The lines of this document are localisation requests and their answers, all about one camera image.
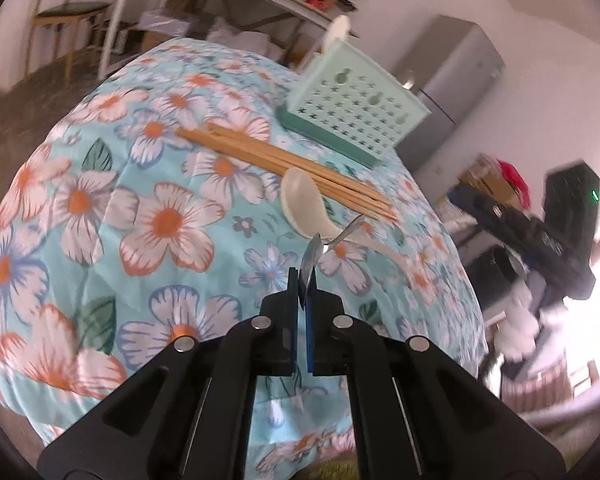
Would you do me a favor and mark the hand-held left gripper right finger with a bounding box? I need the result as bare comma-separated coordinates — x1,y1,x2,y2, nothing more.
306,270,564,480

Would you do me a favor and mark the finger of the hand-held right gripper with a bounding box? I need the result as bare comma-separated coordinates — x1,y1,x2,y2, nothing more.
450,182,513,233

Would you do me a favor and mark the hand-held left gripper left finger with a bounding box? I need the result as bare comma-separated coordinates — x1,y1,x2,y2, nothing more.
37,267,301,480

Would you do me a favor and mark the metal spoon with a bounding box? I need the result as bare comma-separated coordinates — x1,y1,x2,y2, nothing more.
300,215,369,309

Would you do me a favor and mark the bundle of wooden chopsticks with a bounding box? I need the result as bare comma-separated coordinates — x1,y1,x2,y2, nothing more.
175,122,399,224

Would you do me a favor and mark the green plastic utensil holder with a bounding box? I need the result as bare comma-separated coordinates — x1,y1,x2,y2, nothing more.
275,40,432,169

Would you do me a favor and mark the person's right hand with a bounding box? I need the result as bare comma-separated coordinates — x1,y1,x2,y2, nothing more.
495,280,547,362

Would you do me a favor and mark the open cardboard box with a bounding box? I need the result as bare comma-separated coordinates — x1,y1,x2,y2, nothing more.
457,154,521,202

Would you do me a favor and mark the red pink cloth item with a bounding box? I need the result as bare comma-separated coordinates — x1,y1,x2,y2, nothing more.
497,160,532,209

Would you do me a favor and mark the metal trash can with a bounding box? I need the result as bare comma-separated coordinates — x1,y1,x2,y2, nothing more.
472,245,522,312

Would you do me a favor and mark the grey refrigerator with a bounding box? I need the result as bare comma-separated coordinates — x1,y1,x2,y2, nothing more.
390,15,506,187

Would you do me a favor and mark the floral light blue bedcover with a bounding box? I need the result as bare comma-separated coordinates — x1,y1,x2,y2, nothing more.
0,37,486,480

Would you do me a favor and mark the white sack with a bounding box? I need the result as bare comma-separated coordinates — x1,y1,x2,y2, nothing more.
206,17,282,62

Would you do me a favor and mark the white foam box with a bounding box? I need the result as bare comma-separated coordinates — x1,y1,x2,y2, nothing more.
135,10,202,37

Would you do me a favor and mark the white table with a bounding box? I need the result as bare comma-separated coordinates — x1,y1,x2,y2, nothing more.
99,0,357,81

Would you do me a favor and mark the wooden chair with dark seat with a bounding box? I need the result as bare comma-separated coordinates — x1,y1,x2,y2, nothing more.
30,0,114,86

